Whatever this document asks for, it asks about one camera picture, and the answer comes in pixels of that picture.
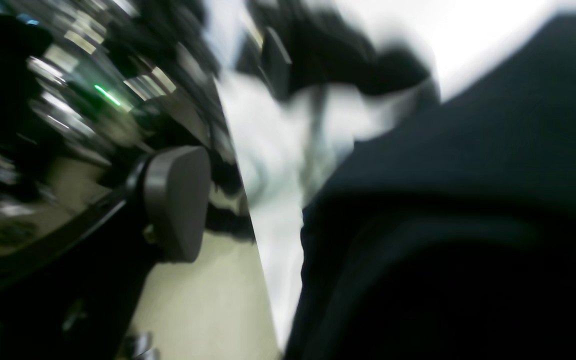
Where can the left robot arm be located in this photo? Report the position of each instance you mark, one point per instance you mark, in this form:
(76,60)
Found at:
(291,46)

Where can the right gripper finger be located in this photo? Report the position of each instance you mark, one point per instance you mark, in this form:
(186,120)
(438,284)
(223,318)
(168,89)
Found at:
(71,295)

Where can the black graphic T-shirt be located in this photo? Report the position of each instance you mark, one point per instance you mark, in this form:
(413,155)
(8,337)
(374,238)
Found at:
(453,236)

